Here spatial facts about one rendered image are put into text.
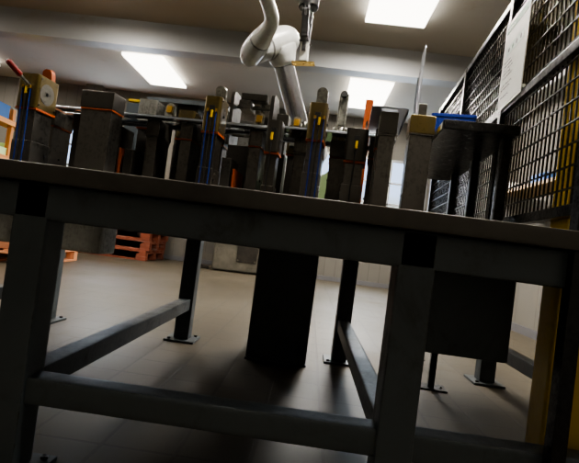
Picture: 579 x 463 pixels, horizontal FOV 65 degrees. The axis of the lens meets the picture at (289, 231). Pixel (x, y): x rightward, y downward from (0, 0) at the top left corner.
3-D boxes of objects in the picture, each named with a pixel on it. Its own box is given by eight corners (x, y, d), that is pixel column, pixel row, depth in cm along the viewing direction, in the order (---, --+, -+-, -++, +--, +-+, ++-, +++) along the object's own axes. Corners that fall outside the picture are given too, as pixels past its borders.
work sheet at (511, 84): (520, 91, 138) (532, -9, 139) (496, 113, 160) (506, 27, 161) (527, 92, 138) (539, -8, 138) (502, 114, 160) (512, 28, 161)
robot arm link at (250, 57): (243, 30, 205) (266, 23, 211) (229, 52, 220) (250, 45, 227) (258, 56, 206) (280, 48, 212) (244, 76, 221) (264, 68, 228)
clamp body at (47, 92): (-4, 175, 153) (12, 68, 153) (25, 181, 166) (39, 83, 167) (19, 178, 151) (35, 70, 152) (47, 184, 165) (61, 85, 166)
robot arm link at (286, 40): (289, 176, 257) (315, 161, 268) (308, 180, 245) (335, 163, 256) (249, 33, 221) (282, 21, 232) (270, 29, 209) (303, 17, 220)
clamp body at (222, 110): (187, 198, 146) (201, 92, 147) (198, 202, 158) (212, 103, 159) (206, 201, 145) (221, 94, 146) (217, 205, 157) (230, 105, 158)
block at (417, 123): (397, 225, 145) (411, 113, 146) (394, 226, 153) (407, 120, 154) (423, 228, 144) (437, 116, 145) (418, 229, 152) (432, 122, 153)
